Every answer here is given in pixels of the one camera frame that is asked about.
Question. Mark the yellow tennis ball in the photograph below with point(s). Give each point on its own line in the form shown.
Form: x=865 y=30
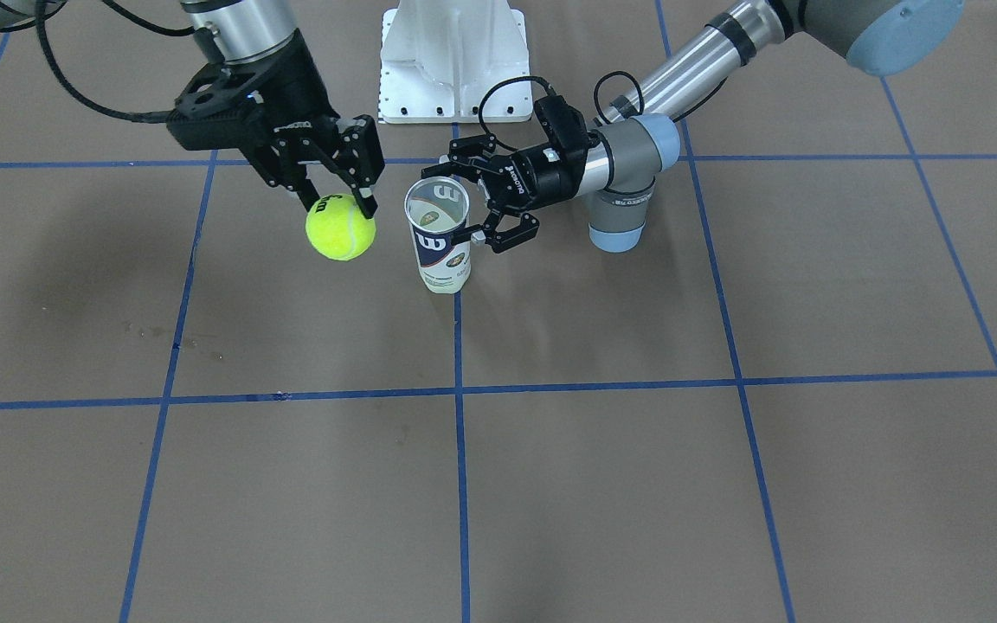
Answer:
x=337 y=229

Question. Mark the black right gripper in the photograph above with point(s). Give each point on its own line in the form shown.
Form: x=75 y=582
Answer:
x=298 y=85

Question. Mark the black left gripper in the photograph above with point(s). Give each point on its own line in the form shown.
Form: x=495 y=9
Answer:
x=542 y=176

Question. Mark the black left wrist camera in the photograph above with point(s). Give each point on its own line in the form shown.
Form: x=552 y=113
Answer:
x=564 y=126

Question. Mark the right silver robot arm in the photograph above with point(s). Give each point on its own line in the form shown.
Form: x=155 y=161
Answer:
x=231 y=32

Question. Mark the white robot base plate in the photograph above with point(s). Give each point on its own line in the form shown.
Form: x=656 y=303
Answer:
x=439 y=58

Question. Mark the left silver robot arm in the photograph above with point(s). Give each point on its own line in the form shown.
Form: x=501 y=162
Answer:
x=614 y=160

